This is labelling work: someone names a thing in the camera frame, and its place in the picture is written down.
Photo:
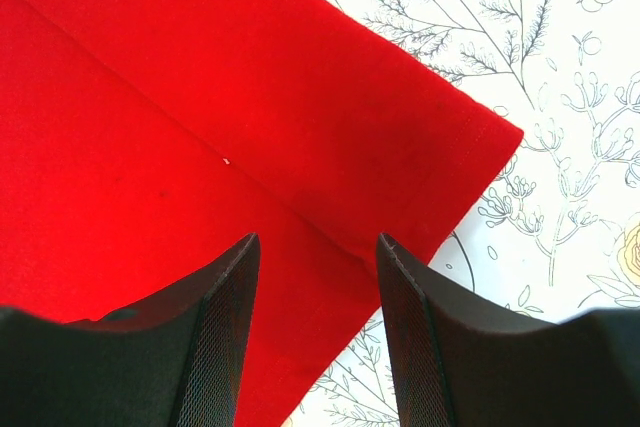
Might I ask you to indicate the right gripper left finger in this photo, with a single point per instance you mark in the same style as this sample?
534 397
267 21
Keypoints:
173 358

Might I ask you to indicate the red t shirt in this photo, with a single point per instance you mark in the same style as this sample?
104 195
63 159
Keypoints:
141 138

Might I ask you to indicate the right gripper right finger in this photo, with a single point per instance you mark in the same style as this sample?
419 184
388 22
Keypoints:
458 359

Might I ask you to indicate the floral patterned table mat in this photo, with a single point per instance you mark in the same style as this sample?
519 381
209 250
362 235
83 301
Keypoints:
557 232

